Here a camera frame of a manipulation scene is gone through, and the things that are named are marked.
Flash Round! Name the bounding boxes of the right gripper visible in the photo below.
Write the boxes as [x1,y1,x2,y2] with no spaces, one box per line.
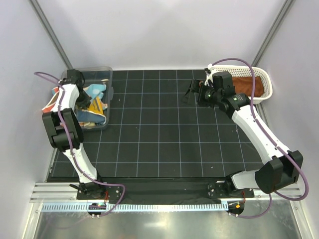
[181,79,221,109]

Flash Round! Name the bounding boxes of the yellow and blue towel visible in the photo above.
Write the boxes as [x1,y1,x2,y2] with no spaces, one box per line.
[76,97,108,127]

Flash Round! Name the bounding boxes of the brown towel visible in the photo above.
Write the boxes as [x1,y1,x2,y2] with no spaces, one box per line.
[232,76,264,97]

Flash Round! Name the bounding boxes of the light blue dotted towel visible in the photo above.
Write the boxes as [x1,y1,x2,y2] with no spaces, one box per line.
[83,84,107,101]

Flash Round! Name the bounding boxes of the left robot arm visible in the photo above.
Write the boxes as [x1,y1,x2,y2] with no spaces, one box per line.
[36,69,106,199]

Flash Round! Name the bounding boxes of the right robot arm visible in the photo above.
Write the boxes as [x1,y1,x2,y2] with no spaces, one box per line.
[183,71,303,197]

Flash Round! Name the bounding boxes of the clear plastic bin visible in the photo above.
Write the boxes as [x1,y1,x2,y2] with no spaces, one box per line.
[58,66,114,131]

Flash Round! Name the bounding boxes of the salmon pink towel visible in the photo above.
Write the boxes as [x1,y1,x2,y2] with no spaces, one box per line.
[42,87,59,113]

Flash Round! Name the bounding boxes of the white perforated basket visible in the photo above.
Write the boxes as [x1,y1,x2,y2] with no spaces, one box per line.
[214,65,273,105]

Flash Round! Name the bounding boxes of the black grid mat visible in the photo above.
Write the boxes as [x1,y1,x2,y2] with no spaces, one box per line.
[46,69,285,180]

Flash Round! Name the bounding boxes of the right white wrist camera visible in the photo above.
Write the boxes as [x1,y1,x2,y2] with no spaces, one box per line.
[204,64,217,87]

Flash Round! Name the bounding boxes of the aluminium rail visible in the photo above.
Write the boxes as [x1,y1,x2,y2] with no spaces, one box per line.
[29,183,302,203]

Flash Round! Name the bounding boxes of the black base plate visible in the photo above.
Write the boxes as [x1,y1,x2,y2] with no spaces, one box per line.
[69,177,254,204]

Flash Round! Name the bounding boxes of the white slotted cable duct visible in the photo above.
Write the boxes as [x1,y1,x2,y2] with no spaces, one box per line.
[41,202,228,214]

